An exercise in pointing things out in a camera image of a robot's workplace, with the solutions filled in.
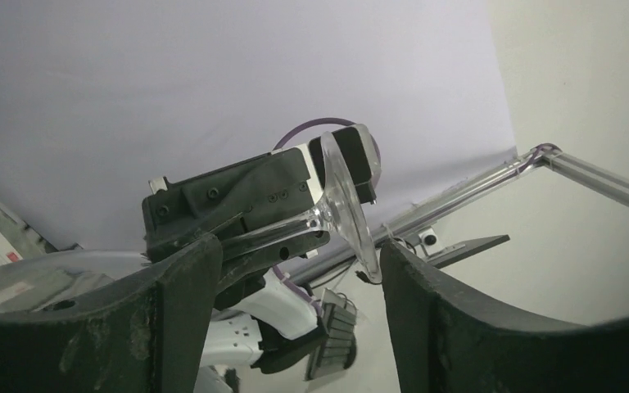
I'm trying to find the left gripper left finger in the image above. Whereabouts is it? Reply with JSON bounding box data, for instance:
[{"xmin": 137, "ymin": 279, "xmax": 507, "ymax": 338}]
[{"xmin": 0, "ymin": 233, "xmax": 224, "ymax": 393}]

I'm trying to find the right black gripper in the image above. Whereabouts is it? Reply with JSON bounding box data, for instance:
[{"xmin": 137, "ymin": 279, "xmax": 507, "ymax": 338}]
[{"xmin": 142, "ymin": 147, "xmax": 331, "ymax": 310}]

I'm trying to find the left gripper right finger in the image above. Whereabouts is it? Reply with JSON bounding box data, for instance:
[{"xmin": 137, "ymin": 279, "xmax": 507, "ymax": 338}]
[{"xmin": 380, "ymin": 242, "xmax": 629, "ymax": 392}]

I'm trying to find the clear glass edge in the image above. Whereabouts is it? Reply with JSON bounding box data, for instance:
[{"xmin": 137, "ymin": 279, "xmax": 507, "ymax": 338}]
[{"xmin": 0, "ymin": 133, "xmax": 382, "ymax": 322}]

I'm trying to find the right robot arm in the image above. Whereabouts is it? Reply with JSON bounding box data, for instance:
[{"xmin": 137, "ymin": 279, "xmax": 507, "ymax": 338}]
[{"xmin": 142, "ymin": 139, "xmax": 369, "ymax": 373}]

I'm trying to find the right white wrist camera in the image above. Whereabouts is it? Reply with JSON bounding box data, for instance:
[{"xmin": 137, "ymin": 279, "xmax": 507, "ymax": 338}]
[{"xmin": 292, "ymin": 118, "xmax": 382, "ymax": 205}]

